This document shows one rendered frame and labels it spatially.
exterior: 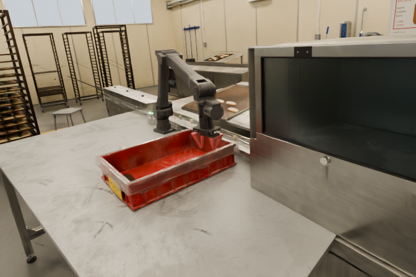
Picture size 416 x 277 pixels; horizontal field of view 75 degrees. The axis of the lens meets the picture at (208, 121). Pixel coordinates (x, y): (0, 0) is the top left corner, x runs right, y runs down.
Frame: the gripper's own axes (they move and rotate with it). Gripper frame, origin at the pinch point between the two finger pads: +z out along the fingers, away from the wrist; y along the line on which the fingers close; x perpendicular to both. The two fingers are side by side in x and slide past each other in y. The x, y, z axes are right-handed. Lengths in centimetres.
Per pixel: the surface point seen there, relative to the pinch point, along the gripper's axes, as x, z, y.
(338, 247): -14, 11, 55
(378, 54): -15, -38, 60
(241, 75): 282, 15, -170
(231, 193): -12.7, 8.0, 20.4
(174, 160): -4.7, 8.0, -16.7
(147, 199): -33.3, 6.1, 1.3
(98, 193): -39.4, 8.3, -20.7
